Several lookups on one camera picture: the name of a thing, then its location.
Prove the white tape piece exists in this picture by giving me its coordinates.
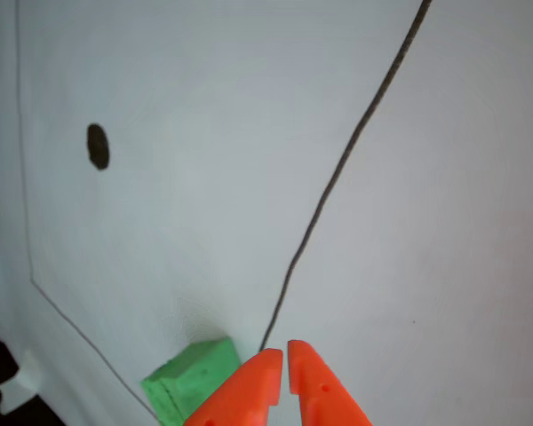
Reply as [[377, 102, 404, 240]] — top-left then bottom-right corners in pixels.
[[0, 350, 42, 416]]

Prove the black dot mark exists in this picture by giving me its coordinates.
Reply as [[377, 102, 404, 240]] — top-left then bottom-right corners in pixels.
[[86, 122, 111, 171]]

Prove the white paper sheet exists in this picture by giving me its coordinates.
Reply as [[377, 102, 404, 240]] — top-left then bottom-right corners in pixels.
[[0, 0, 533, 426]]

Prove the green foam block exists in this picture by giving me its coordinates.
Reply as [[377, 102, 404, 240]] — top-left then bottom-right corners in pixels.
[[140, 336, 242, 426]]

